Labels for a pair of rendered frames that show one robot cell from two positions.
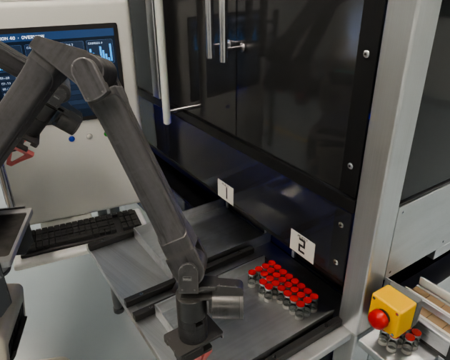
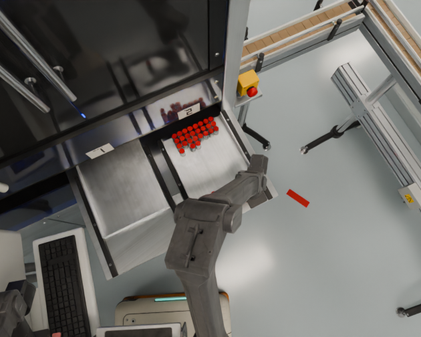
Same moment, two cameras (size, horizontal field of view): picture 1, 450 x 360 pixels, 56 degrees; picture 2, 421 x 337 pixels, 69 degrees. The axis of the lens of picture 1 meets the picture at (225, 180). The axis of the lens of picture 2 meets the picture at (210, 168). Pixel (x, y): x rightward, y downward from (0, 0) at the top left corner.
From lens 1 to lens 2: 86 cm
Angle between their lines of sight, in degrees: 62
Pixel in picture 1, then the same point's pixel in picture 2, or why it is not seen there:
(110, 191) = (13, 269)
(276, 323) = (218, 146)
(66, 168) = not seen: outside the picture
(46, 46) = (212, 257)
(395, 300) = (250, 78)
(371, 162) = (233, 42)
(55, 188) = not seen: hidden behind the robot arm
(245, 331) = (221, 165)
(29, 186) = not seen: outside the picture
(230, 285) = (260, 160)
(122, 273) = (153, 245)
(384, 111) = (240, 13)
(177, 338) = (254, 200)
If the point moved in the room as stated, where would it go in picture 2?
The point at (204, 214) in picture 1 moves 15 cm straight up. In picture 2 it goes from (85, 176) to (67, 166)
